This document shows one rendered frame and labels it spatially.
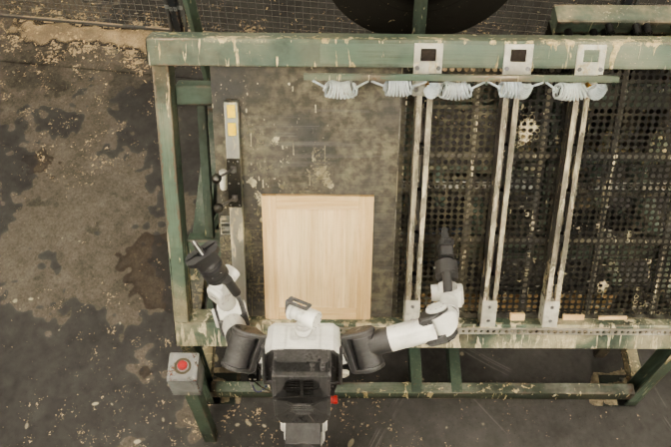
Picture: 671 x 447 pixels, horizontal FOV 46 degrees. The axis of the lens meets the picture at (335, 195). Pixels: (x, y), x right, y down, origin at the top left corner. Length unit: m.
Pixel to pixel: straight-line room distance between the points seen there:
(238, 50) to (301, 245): 0.84
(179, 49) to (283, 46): 0.36
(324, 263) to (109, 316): 1.63
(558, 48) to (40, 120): 3.47
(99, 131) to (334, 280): 2.39
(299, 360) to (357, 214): 0.68
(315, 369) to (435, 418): 1.55
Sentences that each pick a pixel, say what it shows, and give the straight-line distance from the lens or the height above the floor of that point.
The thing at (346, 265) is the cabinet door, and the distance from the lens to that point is 3.24.
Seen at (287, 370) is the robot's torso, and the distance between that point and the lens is 2.73.
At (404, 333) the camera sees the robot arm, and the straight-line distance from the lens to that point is 2.80.
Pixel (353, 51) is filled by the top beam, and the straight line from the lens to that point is 2.82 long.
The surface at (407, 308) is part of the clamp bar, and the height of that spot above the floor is 0.99.
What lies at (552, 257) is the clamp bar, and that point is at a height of 1.20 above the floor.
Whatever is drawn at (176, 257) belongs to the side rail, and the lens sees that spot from 3.24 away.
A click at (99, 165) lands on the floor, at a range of 5.05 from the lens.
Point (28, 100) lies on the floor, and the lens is 5.52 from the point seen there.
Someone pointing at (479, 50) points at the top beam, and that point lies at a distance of 2.86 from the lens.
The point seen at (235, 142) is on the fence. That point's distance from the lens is 3.00.
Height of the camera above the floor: 3.95
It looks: 57 degrees down
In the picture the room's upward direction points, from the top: 1 degrees clockwise
